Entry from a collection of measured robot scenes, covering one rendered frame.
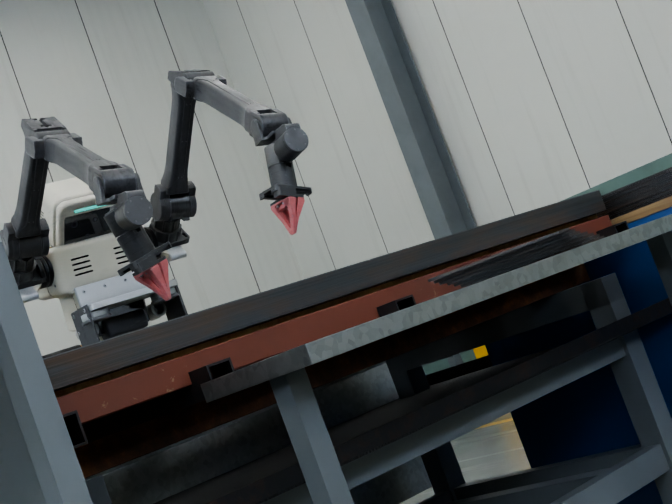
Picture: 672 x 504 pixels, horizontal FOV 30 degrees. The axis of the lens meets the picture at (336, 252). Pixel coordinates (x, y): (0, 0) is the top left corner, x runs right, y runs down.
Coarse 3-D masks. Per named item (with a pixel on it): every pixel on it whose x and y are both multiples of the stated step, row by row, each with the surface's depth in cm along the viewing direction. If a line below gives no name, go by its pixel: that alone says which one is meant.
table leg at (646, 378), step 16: (592, 288) 279; (608, 304) 277; (624, 304) 280; (608, 320) 278; (624, 336) 277; (640, 352) 279; (624, 368) 278; (640, 368) 277; (624, 384) 279; (640, 384) 276; (656, 384) 279; (624, 400) 279; (640, 400) 277; (656, 400) 277; (640, 416) 277; (656, 416) 276; (640, 432) 278; (656, 432) 275; (656, 480) 278
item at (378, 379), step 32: (352, 384) 326; (384, 384) 333; (256, 416) 303; (352, 416) 323; (192, 448) 289; (224, 448) 294; (256, 448) 300; (128, 480) 275; (160, 480) 281; (192, 480) 286; (384, 480) 324; (416, 480) 331
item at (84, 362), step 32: (512, 224) 262; (544, 224) 269; (384, 256) 234; (416, 256) 240; (448, 256) 246; (288, 288) 217; (320, 288) 222; (352, 288) 227; (192, 320) 202; (224, 320) 206; (256, 320) 210; (96, 352) 189; (128, 352) 192; (160, 352) 196; (64, 384) 184
